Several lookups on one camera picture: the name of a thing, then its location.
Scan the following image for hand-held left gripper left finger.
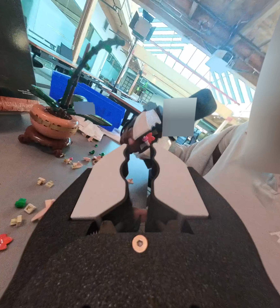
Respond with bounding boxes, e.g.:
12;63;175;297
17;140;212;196
70;144;130;220

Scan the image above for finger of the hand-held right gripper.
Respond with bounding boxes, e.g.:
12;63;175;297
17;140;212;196
134;142;154;159
132;111;163;140

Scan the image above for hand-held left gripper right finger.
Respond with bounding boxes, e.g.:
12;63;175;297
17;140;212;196
150;143;209;219

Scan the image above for person's left forearm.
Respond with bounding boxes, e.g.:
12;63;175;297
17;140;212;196
241;0;280;175

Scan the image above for person's right forearm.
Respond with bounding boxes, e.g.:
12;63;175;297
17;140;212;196
170;120;250;177

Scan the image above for grey desk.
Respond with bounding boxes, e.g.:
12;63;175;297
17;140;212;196
0;112;150;308

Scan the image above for person's right hand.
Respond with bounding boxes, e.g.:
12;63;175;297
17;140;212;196
124;129;140;152

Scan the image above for potted background plant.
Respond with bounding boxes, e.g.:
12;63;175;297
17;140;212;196
135;82;150;97

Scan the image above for large blue plastic bin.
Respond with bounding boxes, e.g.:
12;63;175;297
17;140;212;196
50;70;127;132

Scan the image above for white crumpled paper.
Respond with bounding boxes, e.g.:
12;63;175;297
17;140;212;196
78;117;121;143

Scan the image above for person's white sweatshirt torso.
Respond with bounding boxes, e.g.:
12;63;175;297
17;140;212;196
203;166;280;308

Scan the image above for scattered small brick pieces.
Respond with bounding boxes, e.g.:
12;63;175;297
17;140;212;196
0;137;134;251

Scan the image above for brick-built orchid in pink pot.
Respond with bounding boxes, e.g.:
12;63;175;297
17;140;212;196
18;36;126;158

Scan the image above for studio light on stand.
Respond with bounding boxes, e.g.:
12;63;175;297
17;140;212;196
111;9;156;93

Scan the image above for black toy set box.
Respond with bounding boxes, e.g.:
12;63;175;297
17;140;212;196
0;0;38;113

